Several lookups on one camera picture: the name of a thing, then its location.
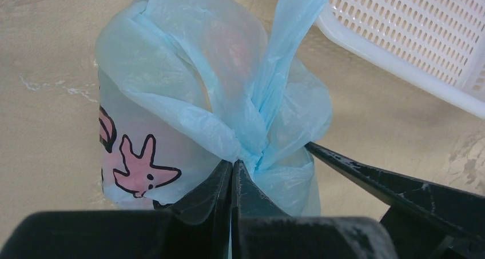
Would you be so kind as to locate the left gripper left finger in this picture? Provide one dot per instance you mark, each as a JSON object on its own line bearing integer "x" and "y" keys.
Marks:
{"x": 200, "y": 221}

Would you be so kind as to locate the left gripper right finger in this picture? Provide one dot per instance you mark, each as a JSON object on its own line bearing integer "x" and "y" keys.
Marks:
{"x": 259, "y": 228}

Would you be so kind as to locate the light blue plastic bag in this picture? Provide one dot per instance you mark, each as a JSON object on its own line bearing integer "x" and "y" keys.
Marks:
{"x": 185, "y": 84}

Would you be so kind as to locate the white perforated plastic basket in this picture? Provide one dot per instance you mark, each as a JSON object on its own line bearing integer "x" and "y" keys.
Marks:
{"x": 436, "y": 45}

